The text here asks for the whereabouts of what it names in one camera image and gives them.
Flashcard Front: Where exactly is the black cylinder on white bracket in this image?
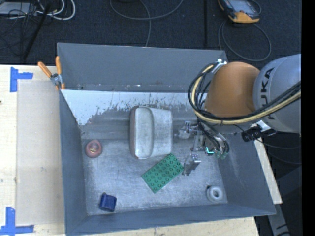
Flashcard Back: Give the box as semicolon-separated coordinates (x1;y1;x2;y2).
242;122;277;143

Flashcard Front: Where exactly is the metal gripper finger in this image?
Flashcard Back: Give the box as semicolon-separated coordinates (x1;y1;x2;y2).
175;120;199;140
182;153;202;177

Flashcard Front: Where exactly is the blue small block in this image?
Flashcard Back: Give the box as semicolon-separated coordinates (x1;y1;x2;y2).
98;192;118;212

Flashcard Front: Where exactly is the grey metal bin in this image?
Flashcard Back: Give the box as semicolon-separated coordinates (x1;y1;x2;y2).
57;42;277;236

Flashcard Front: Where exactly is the white ring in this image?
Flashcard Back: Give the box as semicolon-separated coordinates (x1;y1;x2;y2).
206;185;224;203

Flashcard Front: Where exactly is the pale wood board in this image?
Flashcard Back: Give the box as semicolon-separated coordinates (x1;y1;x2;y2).
15;79;65;227

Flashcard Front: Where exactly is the pale grey cup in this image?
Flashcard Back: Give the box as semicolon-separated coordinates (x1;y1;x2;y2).
129;105;174;160

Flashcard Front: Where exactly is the green studded flat plate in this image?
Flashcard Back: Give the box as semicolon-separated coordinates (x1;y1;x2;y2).
140;153;185;194

